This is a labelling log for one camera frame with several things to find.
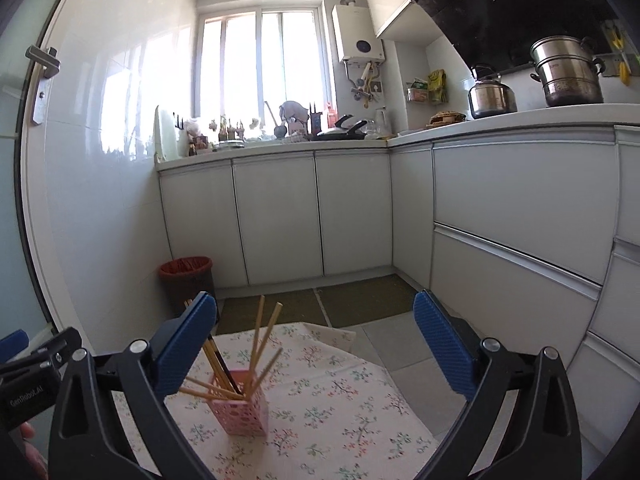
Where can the white door cabinet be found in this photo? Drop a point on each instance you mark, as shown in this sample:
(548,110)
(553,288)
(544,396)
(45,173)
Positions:
(280,220)

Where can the red bottle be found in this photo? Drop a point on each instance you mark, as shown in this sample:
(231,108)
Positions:
(331,116)

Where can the steel kettle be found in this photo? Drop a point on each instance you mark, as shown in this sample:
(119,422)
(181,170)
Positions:
(490,97)

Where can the bunch of wooden chopsticks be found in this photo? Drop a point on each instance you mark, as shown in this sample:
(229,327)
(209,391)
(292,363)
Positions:
(258,340)

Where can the grey mortar with pestle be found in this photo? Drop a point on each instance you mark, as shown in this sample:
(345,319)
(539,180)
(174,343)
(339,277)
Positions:
(280,131)

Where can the steel steamer pot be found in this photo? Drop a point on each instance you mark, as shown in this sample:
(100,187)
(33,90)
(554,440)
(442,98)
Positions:
(565,70)

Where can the pink perforated plastic basket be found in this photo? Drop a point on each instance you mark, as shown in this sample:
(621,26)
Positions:
(240,415)

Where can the grey cloth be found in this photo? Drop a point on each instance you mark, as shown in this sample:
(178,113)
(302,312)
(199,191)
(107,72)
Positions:
(292,110)

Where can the red-rimmed trash bin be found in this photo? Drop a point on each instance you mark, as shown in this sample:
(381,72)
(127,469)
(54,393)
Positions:
(187,280)

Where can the black chopstick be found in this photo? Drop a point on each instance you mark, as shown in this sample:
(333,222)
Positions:
(223,365)

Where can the woven trivet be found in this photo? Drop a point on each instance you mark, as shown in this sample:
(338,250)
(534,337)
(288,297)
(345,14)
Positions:
(445,117)

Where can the black range hood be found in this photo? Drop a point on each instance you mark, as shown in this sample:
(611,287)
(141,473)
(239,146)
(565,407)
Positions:
(500,10)

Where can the yellow hanging tool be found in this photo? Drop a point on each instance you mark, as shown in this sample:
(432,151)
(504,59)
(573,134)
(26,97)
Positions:
(620,60)

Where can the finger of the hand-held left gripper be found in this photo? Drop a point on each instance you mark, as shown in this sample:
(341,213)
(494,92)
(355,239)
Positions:
(12,345)

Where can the floral tablecloth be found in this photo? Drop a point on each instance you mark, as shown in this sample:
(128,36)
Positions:
(340,410)

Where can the white drawer cabinet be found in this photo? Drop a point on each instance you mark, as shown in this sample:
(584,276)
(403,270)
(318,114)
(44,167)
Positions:
(500,200)

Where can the person's left hand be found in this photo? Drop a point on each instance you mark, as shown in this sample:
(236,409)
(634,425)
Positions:
(32,455)

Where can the frosted glass door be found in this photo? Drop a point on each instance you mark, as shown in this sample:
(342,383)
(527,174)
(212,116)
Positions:
(15,210)

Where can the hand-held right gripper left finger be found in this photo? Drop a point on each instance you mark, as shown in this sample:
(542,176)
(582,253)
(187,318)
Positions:
(185,345)

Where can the white cutting board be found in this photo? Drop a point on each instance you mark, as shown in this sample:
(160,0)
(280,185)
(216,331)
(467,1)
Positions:
(167,135)

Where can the pan with black lid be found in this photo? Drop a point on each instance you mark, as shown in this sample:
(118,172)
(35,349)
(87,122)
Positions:
(342,132)

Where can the black knife block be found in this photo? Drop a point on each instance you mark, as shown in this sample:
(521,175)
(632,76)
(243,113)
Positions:
(315,122)

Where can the metal dish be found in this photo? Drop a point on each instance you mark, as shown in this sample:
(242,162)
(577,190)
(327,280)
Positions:
(230,144)

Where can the white water heater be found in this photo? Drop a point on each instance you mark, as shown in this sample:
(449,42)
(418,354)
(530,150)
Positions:
(357,35)

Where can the yellow packet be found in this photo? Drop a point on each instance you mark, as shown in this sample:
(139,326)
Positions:
(437,85)

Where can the window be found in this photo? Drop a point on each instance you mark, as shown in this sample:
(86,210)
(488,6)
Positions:
(240,60)

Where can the green floor mat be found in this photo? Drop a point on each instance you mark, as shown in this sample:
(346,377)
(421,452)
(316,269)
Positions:
(365,300)
(270,310)

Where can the hanging wooden spoon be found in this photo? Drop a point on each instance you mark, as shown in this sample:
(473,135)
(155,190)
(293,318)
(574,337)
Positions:
(368,85)

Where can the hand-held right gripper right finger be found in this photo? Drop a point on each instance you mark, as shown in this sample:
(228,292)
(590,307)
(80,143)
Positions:
(440,340)

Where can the clear jug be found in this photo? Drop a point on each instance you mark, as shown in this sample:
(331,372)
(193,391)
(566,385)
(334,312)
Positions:
(382,122)

